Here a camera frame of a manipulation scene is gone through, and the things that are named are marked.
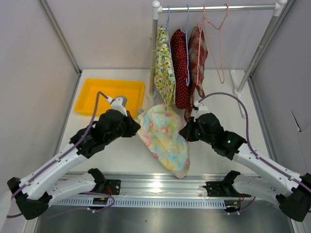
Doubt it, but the pastel floral cloth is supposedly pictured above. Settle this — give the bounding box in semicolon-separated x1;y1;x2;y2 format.
135;103;190;179

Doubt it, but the red plaid skirt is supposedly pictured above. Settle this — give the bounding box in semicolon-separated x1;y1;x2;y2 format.
184;26;208;122

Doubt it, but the pink wire hanger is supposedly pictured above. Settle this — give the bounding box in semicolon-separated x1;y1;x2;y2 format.
195;5;206;86
202;3;229;84

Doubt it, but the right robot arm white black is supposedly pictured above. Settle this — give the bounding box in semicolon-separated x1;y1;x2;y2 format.
179;113;311;222

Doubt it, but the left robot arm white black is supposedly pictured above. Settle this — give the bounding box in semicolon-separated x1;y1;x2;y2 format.
7;109;140;220

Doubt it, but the lemon print skirt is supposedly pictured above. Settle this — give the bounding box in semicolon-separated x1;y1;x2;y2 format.
154;26;176;105

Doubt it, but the red polka dot skirt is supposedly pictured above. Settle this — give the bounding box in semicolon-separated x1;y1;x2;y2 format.
170;29;190;109

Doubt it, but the yellow plastic tray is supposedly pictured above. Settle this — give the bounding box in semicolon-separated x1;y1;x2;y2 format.
74;77;146;117

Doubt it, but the metal clothes rack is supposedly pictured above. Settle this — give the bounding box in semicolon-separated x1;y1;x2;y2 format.
147;0;288;108

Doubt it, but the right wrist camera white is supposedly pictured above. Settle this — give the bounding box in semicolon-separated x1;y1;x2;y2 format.
191;101;209;118

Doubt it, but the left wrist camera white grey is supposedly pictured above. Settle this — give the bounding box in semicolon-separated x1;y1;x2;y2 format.
107;96;127;116

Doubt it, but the slotted cable duct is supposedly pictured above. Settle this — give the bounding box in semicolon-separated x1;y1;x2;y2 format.
56;196;226;209

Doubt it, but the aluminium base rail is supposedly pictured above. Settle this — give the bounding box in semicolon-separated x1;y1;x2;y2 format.
55;172;268;202

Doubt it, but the blue wire hanger right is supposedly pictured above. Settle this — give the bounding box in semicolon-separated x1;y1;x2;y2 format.
185;5;190;87

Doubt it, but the blue wire hanger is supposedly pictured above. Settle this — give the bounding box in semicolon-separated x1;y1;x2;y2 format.
165;6;173;64
185;5;190;87

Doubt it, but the blue wire hanger left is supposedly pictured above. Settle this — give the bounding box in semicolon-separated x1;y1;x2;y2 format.
165;6;173;64

